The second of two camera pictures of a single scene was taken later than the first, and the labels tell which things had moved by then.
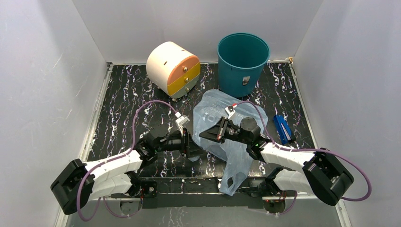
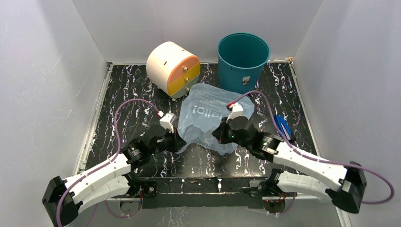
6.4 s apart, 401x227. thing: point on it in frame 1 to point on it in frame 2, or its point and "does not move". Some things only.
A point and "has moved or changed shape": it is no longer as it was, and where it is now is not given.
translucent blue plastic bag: x=232 y=153 has moved or changed shape
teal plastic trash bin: x=242 y=57 does not move
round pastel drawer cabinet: x=172 y=69 does not move
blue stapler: x=283 y=128 does not move
